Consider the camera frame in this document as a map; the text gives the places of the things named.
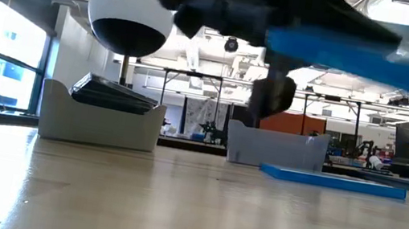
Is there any dark background bench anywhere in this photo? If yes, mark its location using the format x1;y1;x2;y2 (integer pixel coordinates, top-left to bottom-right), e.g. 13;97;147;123
157;134;229;157

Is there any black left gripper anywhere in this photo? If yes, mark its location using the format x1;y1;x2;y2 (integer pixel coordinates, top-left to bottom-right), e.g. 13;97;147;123
160;0;409;140

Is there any white patterned sheet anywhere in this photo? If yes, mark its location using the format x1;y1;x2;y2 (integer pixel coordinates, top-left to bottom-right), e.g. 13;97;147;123
180;95;231;145

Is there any white cup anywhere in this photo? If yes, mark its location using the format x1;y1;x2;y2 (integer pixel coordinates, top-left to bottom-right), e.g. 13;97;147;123
367;154;386;172

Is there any orange partition wall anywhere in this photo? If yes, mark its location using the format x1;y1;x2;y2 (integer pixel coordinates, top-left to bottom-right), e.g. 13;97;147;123
259;107;328;140

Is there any window with dark frame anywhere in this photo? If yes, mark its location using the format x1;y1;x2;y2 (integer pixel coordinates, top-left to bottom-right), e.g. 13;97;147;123
0;0;59;118

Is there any grey translucent plastic bin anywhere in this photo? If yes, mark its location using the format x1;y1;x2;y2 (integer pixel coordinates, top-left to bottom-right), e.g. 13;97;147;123
222;118;332;177

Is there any blue jewel case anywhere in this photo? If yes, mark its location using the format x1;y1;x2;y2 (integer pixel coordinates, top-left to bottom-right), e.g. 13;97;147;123
260;4;409;100
257;162;408;202

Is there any beige plastic bin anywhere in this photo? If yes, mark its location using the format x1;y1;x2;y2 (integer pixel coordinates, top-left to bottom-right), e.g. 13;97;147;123
35;77;170;156

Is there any black ceiling camera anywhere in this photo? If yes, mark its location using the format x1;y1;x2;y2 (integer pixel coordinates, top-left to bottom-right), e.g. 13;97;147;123
223;35;241;55

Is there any small black ceiling spotlight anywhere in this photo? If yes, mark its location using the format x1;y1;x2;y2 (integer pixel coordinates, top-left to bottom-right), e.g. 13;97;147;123
387;94;409;109

